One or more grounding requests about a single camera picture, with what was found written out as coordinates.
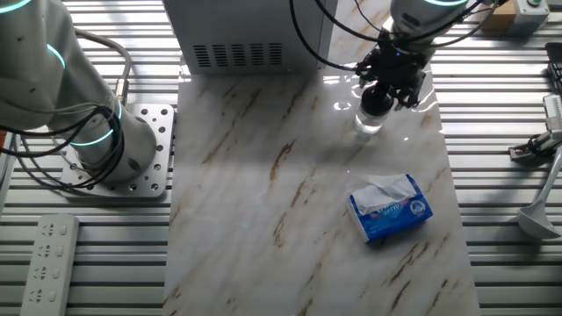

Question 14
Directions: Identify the white power strip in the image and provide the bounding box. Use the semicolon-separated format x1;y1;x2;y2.
19;213;81;316

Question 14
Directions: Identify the blue tissue pack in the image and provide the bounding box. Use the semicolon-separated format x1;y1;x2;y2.
346;173;435;244

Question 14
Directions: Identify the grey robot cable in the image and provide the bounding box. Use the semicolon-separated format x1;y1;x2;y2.
72;25;133;109

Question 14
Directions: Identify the small metal angle bracket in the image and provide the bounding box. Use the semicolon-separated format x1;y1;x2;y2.
508;130;562;167

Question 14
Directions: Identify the silver depth camera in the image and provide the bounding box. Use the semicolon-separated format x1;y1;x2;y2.
543;93;562;133

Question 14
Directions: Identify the clear glass jar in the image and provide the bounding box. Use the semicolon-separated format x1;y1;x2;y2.
353;104;391;135

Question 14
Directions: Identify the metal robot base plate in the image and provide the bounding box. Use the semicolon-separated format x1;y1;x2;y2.
60;103;176;198

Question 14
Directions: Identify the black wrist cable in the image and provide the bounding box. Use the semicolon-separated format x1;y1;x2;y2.
288;0;506;72

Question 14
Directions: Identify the black base cable bundle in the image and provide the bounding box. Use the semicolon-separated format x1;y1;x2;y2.
0;103;126;190

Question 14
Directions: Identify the small cardboard box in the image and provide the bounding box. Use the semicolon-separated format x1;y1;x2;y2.
479;0;518;32

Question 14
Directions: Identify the black jar lid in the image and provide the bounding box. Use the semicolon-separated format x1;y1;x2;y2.
359;85;395;118

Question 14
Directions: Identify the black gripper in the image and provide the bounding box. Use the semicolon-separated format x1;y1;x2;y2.
353;41;428;111

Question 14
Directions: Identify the silver metal box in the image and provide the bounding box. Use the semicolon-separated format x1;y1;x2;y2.
161;0;338;76

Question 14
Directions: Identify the white marble board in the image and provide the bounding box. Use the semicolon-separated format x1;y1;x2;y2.
162;0;480;316

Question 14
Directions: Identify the grey emergency stop box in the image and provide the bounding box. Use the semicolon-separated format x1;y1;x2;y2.
511;0;551;28

